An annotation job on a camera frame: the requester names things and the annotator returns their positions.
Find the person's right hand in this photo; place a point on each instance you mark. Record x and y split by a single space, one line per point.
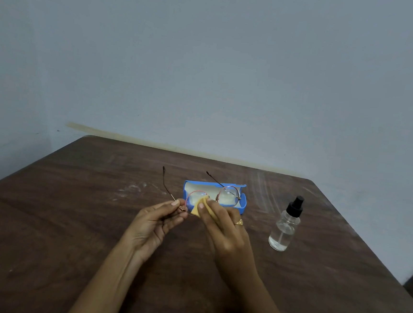
231 247

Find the person's left hand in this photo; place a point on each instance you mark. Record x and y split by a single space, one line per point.
146 228

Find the blue glasses case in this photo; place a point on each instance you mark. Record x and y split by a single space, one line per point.
242 202

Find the clear spray bottle black cap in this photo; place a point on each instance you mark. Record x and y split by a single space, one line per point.
283 229

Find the metal-framed eyeglasses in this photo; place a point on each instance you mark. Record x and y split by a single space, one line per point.
227 196

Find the yellow cleaning cloth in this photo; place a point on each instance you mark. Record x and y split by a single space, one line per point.
197 209

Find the person's left forearm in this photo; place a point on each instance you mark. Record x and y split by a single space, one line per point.
104 290

